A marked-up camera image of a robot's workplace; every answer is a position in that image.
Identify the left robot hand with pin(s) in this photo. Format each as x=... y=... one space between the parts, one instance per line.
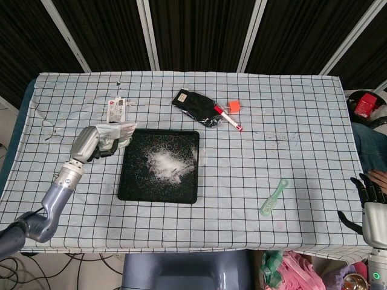
x=84 y=145

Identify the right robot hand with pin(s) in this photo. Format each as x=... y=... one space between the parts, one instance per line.
x=375 y=220

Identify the white green-labelled plastic bag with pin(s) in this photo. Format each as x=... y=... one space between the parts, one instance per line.
x=119 y=133

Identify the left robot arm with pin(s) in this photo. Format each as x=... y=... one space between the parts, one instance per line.
x=57 y=196

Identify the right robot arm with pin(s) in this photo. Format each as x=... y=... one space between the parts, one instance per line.
x=378 y=269

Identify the black plastic tray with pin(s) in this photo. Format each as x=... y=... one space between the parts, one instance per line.
x=133 y=187

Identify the white powder pile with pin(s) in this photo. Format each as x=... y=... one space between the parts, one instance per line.
x=166 y=163

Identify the black cloth in clear bag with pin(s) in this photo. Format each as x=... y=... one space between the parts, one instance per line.
x=195 y=104

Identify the person's bare hand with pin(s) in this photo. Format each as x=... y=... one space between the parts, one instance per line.
x=379 y=178

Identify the flat white sachet red label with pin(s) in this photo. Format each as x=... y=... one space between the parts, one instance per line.
x=116 y=110

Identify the purple cloth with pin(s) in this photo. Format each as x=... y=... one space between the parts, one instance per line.
x=338 y=272

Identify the metal bowl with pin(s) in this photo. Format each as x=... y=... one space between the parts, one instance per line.
x=355 y=282

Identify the small black clip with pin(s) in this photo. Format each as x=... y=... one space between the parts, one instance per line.
x=118 y=84

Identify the blue jeans leg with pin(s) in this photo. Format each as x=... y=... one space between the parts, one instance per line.
x=372 y=148

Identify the pink cloth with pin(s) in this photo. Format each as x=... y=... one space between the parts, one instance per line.
x=299 y=272

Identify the green brush white bristles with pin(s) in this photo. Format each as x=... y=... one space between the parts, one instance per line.
x=269 y=205

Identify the green crumpled plastic item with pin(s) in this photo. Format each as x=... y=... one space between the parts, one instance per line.
x=272 y=269

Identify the dark ribbed screen panel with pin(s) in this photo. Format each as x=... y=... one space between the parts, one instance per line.
x=296 y=36
x=369 y=60
x=106 y=33
x=24 y=45
x=199 y=33

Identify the white black checked tablecloth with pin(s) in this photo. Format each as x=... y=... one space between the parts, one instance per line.
x=272 y=151

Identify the red white marker pen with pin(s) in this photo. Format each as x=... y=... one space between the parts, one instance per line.
x=228 y=118

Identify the orange cube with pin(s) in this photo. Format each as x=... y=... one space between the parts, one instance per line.
x=234 y=107

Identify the blue grey robot torso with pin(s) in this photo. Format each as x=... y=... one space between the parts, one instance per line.
x=187 y=272

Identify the white screen frame post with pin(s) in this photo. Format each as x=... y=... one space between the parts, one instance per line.
x=66 y=36
x=350 y=36
x=148 y=33
x=251 y=36

